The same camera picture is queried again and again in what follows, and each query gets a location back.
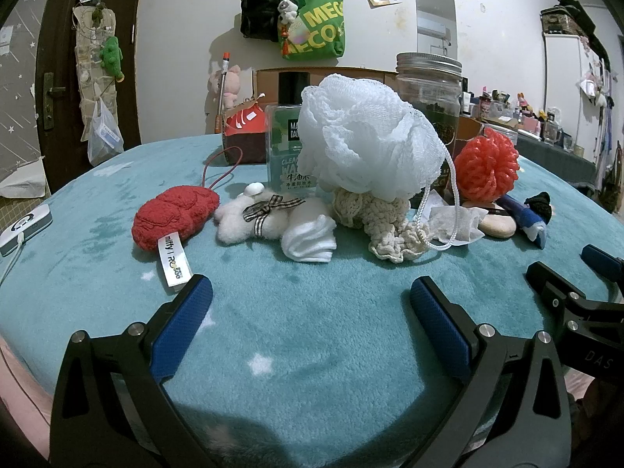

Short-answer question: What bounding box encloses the white cloth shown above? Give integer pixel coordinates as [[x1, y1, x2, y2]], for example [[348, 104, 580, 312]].
[[280, 198, 337, 263]]

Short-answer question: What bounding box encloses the large glass jar metal lid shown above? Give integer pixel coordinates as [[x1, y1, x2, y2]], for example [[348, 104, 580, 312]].
[[394, 51, 463, 191]]

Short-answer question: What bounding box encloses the white fluffy bunny scrunchie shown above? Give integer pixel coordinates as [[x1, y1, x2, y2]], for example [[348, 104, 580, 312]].
[[214, 182, 305, 245]]

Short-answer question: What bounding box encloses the cardboard box red lining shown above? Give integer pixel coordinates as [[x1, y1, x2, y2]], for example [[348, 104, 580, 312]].
[[223, 57, 462, 171]]

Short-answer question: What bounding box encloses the white wardrobe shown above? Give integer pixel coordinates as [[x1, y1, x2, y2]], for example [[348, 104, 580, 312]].
[[544, 34, 606, 164]]

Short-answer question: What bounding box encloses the green cleanser bottle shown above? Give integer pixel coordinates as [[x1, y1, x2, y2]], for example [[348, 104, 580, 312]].
[[266, 71, 316, 197]]

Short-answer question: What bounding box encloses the cream knitted scrunchie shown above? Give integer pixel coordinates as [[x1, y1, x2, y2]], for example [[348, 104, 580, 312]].
[[332, 188, 429, 263]]

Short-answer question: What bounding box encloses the white charger device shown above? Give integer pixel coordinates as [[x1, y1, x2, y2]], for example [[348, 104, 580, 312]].
[[1, 204, 53, 257]]

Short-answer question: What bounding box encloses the green tote bag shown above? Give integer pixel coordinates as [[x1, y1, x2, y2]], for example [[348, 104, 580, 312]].
[[278, 0, 346, 61]]

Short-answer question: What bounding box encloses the red mesh bath pouf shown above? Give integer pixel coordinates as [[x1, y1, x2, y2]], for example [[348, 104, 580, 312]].
[[454, 127, 519, 203]]

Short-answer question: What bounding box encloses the dark cloth side table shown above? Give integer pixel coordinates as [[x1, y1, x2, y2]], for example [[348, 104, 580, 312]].
[[515, 133, 597, 184]]

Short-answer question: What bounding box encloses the white mesh bath pouf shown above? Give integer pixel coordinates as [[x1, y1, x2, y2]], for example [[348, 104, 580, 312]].
[[295, 72, 463, 252]]

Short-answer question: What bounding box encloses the red knitted pouch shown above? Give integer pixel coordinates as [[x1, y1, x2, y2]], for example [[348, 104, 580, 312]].
[[131, 145, 245, 290]]

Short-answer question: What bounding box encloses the green plush toy on door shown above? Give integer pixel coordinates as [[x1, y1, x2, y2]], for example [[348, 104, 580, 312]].
[[99, 36, 125, 82]]

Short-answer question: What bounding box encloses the hanging organizer on door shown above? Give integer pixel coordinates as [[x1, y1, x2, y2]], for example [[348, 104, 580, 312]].
[[72, 5, 117, 142]]

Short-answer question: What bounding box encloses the pink plush on wall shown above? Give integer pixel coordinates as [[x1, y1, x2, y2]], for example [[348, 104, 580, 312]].
[[208, 64, 241, 110]]

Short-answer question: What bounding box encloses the black fluffy pompom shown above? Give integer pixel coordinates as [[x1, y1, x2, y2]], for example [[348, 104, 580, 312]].
[[525, 191, 553, 225]]

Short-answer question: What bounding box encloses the wall mirror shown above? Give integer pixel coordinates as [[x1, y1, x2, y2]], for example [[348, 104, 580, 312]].
[[416, 0, 458, 59]]

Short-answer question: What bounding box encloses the mop handle orange tip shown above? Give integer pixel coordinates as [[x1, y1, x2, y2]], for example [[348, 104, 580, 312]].
[[214, 52, 230, 134]]

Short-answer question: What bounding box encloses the translucent white sachet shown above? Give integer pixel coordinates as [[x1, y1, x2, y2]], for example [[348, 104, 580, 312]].
[[427, 205, 488, 246]]

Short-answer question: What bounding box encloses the beige powder puff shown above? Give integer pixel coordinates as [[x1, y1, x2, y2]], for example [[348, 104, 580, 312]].
[[462, 201, 517, 240]]

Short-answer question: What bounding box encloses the black bag on wall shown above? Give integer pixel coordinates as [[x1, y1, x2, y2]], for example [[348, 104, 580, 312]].
[[240, 0, 281, 43]]

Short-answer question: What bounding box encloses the white panda plush keychain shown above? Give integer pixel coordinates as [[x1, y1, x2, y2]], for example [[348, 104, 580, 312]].
[[278, 0, 298, 28]]

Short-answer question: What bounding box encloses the plastic bag on door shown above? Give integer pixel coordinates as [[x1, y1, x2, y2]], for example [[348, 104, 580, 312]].
[[87, 98, 124, 167]]

